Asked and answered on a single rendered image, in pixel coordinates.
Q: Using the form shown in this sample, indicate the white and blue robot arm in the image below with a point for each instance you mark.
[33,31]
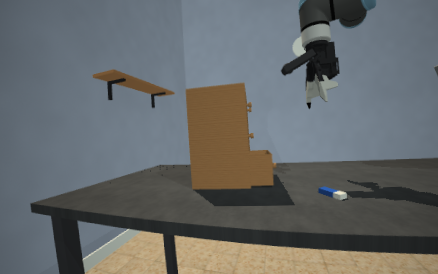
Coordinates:
[315,16]

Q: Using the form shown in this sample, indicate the brown wooden chest of drawers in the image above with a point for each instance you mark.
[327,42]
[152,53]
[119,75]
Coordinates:
[218,137]

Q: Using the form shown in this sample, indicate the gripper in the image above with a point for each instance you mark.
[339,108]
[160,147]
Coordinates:
[318,67]

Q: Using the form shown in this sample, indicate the blue and white eraser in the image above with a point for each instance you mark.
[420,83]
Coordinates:
[332,193]

